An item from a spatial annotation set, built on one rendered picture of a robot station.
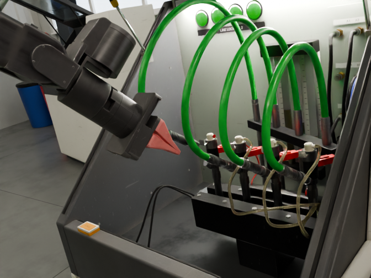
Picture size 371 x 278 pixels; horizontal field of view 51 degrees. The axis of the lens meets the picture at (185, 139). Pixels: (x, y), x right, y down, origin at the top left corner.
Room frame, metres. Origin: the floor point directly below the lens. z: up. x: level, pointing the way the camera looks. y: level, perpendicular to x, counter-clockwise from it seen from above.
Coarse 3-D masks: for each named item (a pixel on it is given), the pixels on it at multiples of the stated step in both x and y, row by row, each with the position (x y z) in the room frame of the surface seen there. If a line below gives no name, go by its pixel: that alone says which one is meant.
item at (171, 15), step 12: (192, 0) 0.86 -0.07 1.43; (204, 0) 0.88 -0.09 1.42; (180, 12) 0.83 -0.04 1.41; (228, 12) 0.94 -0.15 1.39; (156, 36) 0.77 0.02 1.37; (240, 36) 0.97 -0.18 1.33; (144, 60) 0.75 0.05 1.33; (144, 72) 0.74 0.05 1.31; (252, 72) 0.99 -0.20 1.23; (144, 84) 0.73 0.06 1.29; (252, 84) 0.99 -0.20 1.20; (252, 96) 0.99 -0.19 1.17
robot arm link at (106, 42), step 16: (80, 32) 0.56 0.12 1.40; (96, 32) 0.54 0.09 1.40; (112, 32) 0.54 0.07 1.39; (48, 48) 0.48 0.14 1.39; (80, 48) 0.51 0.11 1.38; (96, 48) 0.53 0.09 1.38; (112, 48) 0.54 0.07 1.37; (128, 48) 0.55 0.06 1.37; (32, 64) 0.46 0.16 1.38; (48, 64) 0.47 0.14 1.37; (64, 64) 0.48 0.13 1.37; (112, 64) 0.53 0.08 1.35; (64, 80) 0.48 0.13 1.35
